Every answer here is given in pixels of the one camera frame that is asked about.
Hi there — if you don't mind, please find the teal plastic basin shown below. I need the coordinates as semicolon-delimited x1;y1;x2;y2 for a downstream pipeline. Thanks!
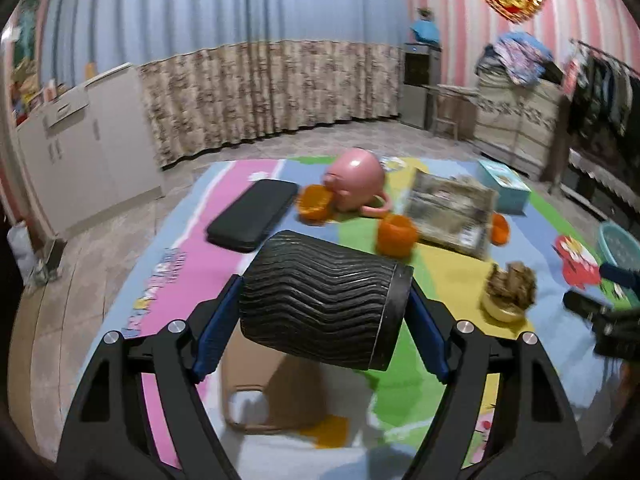
597;221;640;268

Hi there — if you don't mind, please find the person's right forearm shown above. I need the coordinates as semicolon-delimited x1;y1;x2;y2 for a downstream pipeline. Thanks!
619;357;640;416

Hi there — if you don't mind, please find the fabric-covered cabinet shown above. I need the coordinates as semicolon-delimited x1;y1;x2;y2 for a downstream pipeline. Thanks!
472;72;563;181

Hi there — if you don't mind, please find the blue cloth bundle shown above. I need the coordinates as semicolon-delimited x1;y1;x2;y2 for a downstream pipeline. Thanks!
411;15;442;46

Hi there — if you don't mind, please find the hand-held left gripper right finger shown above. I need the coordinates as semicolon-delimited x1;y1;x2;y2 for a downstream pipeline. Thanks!
405;290;586;480

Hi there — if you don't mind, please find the white cabinet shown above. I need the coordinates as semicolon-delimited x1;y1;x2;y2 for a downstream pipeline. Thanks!
15;64;165;238

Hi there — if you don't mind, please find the clothes rack with garments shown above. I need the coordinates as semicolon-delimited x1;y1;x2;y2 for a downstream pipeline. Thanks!
562;37;640;136

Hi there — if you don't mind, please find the grey water dispenser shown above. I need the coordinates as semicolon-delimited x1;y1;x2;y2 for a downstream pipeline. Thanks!
402;42;443;131

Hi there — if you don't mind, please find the cream bowl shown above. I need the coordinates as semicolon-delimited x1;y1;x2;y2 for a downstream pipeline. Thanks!
481;287;531;323

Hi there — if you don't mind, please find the pink pig mug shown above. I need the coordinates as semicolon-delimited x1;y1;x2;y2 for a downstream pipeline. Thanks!
322;147;392;218

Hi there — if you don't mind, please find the pile of clothes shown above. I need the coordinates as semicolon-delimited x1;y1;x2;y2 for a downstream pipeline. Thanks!
475;31;556;86

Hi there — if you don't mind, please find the orange peel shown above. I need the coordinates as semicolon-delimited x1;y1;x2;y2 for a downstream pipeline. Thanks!
490;212;511;245
376;214;419;257
297;185;334;224
312;415;350;449

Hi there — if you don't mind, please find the white plastic bag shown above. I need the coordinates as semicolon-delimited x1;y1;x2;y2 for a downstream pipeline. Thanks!
7;222;34;286

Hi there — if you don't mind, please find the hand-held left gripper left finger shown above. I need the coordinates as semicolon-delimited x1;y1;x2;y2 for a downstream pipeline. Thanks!
56;274;246;480

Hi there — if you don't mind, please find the black ribbed paper cup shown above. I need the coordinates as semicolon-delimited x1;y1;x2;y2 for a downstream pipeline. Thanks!
237;230;415;372

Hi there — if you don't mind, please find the colourful cartoon mat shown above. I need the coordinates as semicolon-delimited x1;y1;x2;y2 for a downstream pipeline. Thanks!
120;157;640;466

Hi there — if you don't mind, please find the teal tissue box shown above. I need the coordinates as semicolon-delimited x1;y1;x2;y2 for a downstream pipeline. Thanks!
477;159;532;216

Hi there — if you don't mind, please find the tan waste bin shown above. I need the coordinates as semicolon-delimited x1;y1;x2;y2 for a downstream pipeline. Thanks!
220;332;332;434

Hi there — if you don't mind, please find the dark table with lace cloth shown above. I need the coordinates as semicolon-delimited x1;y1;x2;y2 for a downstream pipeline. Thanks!
550;145;640;221

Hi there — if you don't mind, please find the plastic packet with barcode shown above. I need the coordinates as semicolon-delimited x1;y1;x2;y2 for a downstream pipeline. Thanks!
402;169;500;261

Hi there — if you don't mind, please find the small folding table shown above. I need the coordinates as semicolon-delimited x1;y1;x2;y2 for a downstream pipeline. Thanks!
430;83;481;138

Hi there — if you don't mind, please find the blue and floral curtain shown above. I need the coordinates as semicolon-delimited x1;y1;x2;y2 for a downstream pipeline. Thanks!
45;0;408;168

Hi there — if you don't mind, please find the dark dustpan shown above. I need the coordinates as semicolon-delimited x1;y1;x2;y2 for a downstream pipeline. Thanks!
37;239;68;286

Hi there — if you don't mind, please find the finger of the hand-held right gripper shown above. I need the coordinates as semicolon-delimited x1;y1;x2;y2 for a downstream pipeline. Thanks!
599;262;640;288
562;290;613;320

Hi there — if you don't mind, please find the black flat case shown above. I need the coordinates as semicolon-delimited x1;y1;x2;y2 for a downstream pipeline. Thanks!
206;178;299;253

